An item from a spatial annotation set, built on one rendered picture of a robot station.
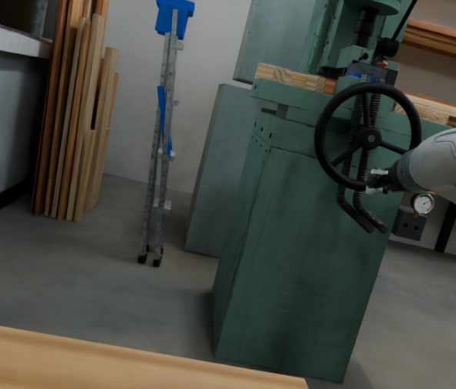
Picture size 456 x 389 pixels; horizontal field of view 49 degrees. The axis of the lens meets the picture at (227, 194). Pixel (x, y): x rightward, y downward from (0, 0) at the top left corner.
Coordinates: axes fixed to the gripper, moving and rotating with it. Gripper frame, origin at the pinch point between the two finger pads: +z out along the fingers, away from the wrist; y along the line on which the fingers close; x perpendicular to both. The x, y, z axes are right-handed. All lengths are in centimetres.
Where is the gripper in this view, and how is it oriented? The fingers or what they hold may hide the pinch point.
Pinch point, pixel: (374, 186)
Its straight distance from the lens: 127.5
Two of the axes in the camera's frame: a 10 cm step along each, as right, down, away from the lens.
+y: -9.7, -2.3, -0.9
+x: -2.1, 9.6, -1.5
